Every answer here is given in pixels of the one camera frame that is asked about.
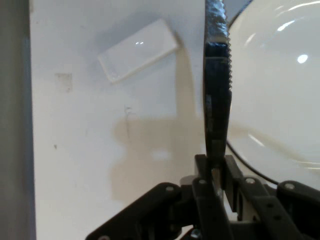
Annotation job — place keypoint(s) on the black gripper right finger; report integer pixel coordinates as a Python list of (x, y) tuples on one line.
[(250, 190)]

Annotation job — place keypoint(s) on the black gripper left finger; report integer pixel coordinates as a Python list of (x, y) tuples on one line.
[(202, 170)]

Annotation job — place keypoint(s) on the steel serrated table knife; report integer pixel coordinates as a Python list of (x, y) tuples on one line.
[(216, 100)]

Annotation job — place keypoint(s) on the white bowl with black rim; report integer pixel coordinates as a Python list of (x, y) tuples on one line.
[(275, 87)]

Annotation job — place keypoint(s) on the white ceramic cutlery rest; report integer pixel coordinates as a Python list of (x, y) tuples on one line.
[(137, 50)]

